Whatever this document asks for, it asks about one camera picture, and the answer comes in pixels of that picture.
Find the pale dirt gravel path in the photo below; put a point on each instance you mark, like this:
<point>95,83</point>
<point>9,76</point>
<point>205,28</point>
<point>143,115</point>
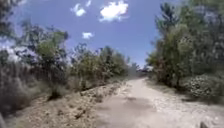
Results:
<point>143,106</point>

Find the dry stony verge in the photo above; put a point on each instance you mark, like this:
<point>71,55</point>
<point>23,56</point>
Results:
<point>63,110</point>

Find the robot's own part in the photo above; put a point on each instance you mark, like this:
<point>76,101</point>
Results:
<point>203,125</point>

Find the row of trees and bushes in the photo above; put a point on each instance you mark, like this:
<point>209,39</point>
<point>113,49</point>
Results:
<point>50,66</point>

